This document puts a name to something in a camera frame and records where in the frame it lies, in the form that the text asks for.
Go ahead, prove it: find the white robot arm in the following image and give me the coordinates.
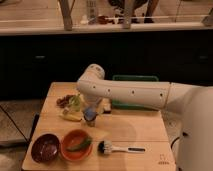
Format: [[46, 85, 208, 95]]
[[77, 64, 213, 171]]

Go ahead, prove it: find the metal cup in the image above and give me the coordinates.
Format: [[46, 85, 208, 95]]
[[86, 119, 96, 127]]

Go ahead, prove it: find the wooden block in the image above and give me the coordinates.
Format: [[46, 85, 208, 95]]
[[101, 98, 111, 113]]

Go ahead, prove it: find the green pear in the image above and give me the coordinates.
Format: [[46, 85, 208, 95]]
[[69, 95, 81, 112]]

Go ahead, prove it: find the yellow banana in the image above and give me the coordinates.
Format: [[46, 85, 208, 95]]
[[60, 114, 82, 122]]

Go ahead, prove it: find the green plastic tray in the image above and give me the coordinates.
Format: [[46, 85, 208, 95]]
[[112, 75, 159, 110]]

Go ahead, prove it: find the green pepper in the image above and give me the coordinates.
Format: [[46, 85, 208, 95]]
[[67, 136, 92, 152]]

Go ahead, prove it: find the orange bowl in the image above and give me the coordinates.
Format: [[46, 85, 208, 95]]
[[60, 129, 92, 162]]

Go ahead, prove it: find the dark purple bowl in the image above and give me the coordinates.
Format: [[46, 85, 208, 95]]
[[31, 134, 60, 163]]

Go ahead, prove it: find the dish brush white handle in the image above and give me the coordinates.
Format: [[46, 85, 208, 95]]
[[97, 140, 145, 155]]

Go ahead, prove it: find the black cable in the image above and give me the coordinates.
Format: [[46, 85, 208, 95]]
[[170, 134, 181, 151]]

